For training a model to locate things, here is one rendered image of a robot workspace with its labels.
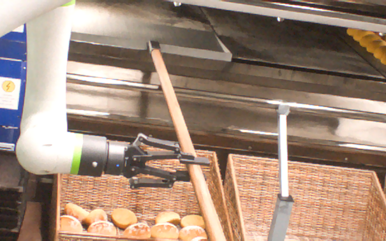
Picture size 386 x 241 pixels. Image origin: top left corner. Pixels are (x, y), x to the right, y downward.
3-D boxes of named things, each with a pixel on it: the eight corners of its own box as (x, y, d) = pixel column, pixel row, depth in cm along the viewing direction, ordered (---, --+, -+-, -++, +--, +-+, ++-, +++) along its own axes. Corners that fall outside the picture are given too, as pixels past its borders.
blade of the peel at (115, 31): (231, 61, 295) (232, 53, 294) (70, 39, 284) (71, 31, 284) (214, 32, 328) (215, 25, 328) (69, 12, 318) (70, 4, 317)
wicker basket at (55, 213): (46, 206, 301) (57, 132, 292) (203, 219, 313) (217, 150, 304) (46, 278, 256) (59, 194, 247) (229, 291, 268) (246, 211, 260)
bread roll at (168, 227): (177, 234, 295) (179, 220, 294) (178, 243, 289) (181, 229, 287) (148, 231, 294) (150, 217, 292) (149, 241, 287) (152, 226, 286)
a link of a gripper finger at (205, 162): (178, 157, 199) (178, 155, 198) (207, 160, 200) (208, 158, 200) (179, 162, 196) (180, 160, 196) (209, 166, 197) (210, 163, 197)
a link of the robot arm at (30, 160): (11, 180, 188) (17, 134, 184) (15, 156, 199) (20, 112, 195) (76, 187, 190) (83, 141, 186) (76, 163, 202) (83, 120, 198)
